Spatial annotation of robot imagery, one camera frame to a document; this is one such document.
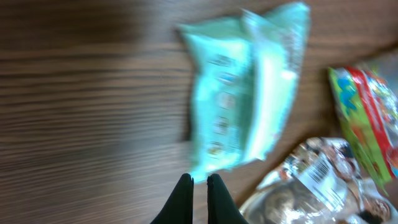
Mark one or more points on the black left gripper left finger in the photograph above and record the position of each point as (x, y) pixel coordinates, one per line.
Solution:
(178, 208)

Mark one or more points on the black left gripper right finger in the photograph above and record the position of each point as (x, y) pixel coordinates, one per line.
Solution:
(221, 206)

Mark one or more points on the green candy bag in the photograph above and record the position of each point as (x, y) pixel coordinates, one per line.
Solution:
(367, 111)

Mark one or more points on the white brown cookie bag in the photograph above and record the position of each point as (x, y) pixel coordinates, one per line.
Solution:
(318, 182)

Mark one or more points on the teal wipes packet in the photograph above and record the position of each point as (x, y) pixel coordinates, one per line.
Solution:
(247, 70)

